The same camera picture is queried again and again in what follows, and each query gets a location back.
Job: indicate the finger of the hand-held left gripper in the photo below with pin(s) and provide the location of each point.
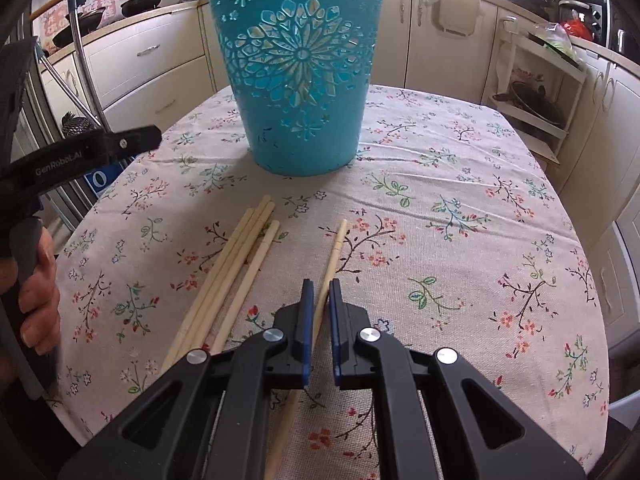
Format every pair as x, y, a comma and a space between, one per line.
135, 140

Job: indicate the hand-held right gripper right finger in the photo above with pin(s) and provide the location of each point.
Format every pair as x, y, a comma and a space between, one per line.
336, 330

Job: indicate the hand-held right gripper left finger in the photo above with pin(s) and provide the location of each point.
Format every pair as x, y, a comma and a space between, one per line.
306, 330

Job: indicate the pale wooden chopstick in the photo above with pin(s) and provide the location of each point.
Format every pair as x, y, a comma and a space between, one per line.
335, 255
207, 285
254, 240
235, 255
246, 285

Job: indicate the turquoise perforated plastic basket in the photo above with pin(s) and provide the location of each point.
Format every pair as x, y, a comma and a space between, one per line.
300, 155

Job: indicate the person's left hand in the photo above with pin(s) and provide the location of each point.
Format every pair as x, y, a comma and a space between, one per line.
40, 310

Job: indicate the dark pineapple-shaped object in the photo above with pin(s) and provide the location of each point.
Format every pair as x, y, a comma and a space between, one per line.
80, 125

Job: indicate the blue flat mop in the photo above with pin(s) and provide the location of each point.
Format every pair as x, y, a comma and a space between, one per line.
82, 55

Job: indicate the floral printed tablecloth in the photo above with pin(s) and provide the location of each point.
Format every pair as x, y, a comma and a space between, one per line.
450, 260

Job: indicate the dark wok in trolley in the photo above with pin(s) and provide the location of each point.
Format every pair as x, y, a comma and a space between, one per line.
535, 105

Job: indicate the white hanging bag holder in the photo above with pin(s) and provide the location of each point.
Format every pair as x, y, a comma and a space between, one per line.
457, 12

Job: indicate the white slim storage trolley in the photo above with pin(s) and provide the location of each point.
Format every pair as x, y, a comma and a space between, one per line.
570, 77

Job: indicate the bag of green vegetables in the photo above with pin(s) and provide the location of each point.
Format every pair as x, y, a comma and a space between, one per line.
555, 40

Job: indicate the red plastic bag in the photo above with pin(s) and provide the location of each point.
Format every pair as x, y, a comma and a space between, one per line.
580, 27

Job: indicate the black microwave oven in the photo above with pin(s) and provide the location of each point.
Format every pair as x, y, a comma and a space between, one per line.
592, 15

